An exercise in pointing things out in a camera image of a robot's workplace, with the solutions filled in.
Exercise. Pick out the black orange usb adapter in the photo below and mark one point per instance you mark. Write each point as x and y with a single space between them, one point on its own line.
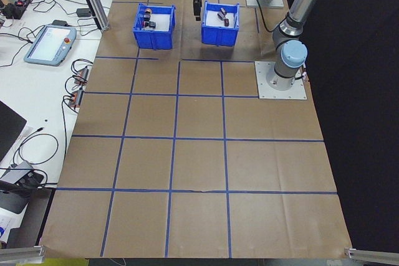
81 74
76 97

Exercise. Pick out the white side table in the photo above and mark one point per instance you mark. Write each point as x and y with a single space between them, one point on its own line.
46 91

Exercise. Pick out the black cover cloth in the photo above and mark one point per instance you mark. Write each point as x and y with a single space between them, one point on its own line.
358 122

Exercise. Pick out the dark grey monitor stand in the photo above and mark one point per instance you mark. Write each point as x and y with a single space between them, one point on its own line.
11 200

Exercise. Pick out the grey teach pendant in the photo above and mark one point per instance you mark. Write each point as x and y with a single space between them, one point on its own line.
46 45

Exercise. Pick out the black laptop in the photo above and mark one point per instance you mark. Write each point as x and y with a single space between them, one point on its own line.
7 129

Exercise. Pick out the white cardboard box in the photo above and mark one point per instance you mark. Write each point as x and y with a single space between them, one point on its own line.
6 219

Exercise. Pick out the black silver push button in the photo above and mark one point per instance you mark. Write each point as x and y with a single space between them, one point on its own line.
146 16

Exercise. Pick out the black rectangular battery pack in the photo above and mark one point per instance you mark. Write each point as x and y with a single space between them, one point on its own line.
226 22

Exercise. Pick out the black red push button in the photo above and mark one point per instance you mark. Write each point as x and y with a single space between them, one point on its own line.
141 23

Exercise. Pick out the blue plastic battery bin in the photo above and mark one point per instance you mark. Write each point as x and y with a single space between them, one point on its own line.
218 37

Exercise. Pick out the white foam liner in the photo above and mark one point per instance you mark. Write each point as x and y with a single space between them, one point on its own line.
163 23
212 21

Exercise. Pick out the black power adapter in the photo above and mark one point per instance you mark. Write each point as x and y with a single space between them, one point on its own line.
60 23
83 12

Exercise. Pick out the blue plastic button bin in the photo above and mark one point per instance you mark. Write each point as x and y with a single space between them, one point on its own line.
156 41

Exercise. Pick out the grey usb hub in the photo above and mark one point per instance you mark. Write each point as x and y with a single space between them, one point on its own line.
17 172

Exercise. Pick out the black electronics bundle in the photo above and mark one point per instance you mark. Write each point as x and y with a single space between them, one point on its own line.
12 12

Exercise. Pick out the black power strip red plugs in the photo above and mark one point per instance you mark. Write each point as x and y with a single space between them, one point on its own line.
22 2

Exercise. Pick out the aluminium profile rail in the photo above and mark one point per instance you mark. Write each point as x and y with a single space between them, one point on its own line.
371 254
22 252

